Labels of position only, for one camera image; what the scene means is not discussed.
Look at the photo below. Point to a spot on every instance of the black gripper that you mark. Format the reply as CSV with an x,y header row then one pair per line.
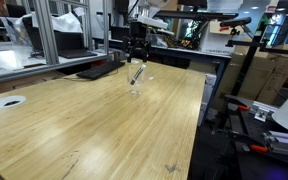
x,y
138,30

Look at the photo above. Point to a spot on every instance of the black marker with white cap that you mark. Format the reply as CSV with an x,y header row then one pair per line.
x,y
137,74

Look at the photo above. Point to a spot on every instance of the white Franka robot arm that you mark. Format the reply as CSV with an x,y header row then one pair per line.
x,y
155,4

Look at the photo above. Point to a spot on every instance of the clear glass cup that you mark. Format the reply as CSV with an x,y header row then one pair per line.
x,y
135,90

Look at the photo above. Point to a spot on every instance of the black box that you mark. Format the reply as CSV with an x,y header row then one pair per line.
x,y
119,33

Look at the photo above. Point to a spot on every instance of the black computer keyboard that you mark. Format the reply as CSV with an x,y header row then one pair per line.
x,y
100,69

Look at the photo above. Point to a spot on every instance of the blue framed workbench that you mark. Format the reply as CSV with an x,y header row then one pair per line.
x,y
190,55

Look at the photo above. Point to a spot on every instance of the black laptop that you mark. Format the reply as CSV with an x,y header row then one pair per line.
x,y
70,45

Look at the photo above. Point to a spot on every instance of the black overhead shelf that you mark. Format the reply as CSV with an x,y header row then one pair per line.
x,y
197,15

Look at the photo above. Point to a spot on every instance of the white crumpled cloth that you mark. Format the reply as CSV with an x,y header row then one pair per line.
x,y
64,23

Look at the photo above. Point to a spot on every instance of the white printed cardboard box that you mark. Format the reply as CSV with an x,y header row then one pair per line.
x,y
217,41

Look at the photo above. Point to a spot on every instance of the white drawer cabinet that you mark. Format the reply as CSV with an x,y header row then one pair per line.
x,y
208,96

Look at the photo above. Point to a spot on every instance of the large flat cardboard box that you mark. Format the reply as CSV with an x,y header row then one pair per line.
x,y
17,85

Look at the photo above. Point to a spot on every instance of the black breadboard platform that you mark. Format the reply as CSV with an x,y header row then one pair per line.
x,y
240,123

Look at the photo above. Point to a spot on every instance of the large brown cardboard box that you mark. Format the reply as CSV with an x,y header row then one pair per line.
x,y
260,76

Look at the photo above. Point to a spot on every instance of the white grommet with dark hole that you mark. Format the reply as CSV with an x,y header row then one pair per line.
x,y
9,101

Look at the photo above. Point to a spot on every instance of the silver aluminium extrusion bar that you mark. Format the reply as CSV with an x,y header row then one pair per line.
x,y
284,143

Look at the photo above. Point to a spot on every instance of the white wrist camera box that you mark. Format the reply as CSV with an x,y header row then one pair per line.
x,y
154,22

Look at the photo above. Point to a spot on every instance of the aluminium extrusion frame workbench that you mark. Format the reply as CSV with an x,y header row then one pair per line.
x,y
47,33

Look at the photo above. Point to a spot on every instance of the black stereo camera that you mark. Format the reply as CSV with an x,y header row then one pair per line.
x,y
235,22

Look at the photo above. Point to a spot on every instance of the silver metal bracket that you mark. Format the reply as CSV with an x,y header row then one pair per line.
x,y
260,114

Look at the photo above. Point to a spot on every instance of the red white wall sign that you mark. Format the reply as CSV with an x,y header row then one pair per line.
x,y
270,9

